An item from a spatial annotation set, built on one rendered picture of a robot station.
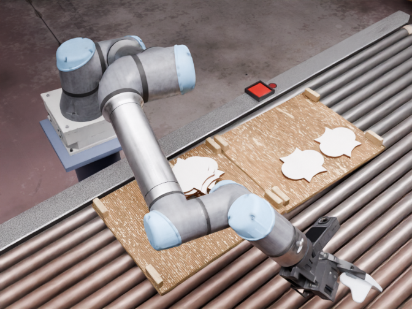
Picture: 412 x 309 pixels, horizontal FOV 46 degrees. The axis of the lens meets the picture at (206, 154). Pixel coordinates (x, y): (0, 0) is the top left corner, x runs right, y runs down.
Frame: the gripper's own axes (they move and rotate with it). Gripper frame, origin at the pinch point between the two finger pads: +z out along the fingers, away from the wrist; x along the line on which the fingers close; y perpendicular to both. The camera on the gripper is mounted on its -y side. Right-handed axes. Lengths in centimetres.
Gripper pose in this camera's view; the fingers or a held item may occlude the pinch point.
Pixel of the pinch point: (350, 284)
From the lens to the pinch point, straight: 111.8
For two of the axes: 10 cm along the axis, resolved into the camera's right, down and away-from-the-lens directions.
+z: 6.7, 5.6, 4.9
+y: -3.7, 8.2, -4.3
